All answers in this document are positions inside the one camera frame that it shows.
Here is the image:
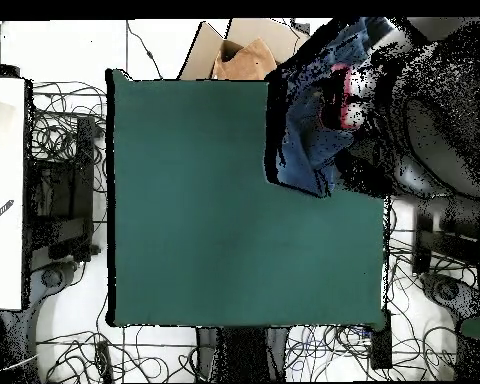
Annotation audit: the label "blue denim jeans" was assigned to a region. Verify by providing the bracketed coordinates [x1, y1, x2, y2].
[275, 17, 393, 199]

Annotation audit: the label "brown cardboard box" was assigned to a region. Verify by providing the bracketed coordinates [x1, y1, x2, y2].
[177, 17, 311, 81]

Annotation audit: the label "dark green table cloth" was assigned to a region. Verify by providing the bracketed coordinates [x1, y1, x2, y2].
[105, 68, 387, 329]

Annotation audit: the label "grey chair base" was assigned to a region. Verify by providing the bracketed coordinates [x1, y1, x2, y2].
[23, 257, 87, 383]
[419, 271, 480, 325]

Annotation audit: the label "black metal stand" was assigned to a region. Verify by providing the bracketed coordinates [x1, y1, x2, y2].
[23, 115, 101, 269]

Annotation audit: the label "black box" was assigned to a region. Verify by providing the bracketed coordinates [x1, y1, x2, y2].
[0, 61, 21, 79]

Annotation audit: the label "black power strip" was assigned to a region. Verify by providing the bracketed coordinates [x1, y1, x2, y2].
[95, 339, 114, 383]

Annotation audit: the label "white side table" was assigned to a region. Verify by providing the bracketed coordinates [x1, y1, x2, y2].
[0, 76, 26, 311]

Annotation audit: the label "thin black floor cable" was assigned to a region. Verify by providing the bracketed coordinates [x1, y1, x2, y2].
[125, 19, 164, 80]

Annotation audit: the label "tangled black cables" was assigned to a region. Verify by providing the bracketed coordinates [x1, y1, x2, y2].
[35, 327, 199, 383]
[29, 80, 108, 195]
[285, 239, 459, 381]

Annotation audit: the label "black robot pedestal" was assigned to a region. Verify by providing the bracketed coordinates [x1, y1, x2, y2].
[195, 325, 289, 383]

